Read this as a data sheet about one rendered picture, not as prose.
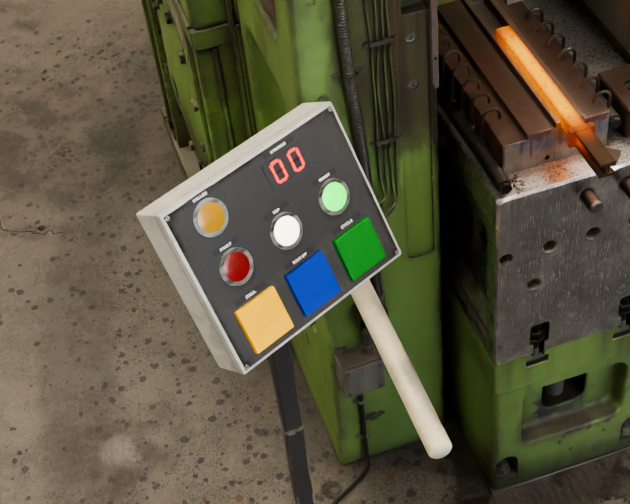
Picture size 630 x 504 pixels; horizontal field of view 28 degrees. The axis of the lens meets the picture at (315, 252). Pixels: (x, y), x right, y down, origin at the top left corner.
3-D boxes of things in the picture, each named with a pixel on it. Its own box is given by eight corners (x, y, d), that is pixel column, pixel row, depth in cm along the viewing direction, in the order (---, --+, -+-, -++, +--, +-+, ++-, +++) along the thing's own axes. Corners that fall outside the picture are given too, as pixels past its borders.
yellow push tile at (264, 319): (295, 326, 190) (273, 285, 188) (258, 354, 188) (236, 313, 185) (288, 325, 192) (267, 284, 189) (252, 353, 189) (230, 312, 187)
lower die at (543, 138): (606, 144, 222) (610, 107, 216) (502, 175, 219) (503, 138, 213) (508, 17, 251) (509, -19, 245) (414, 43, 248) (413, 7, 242)
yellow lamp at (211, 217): (231, 230, 183) (226, 209, 180) (200, 239, 182) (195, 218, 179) (225, 216, 185) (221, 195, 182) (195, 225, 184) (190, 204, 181)
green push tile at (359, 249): (387, 256, 199) (368, 216, 197) (354, 282, 196) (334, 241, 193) (380, 255, 201) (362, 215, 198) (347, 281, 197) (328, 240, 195)
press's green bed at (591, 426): (643, 446, 286) (666, 310, 253) (491, 497, 280) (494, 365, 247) (538, 281, 324) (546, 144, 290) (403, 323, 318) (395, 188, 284)
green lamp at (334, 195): (352, 209, 194) (350, 188, 191) (324, 217, 194) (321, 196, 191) (346, 196, 197) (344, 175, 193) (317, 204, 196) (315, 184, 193)
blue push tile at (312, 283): (342, 290, 195) (322, 249, 192) (307, 317, 192) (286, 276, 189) (336, 289, 196) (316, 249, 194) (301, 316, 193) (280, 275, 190)
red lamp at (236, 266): (256, 279, 186) (252, 259, 183) (226, 288, 185) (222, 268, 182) (250, 265, 188) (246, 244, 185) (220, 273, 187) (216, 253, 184)
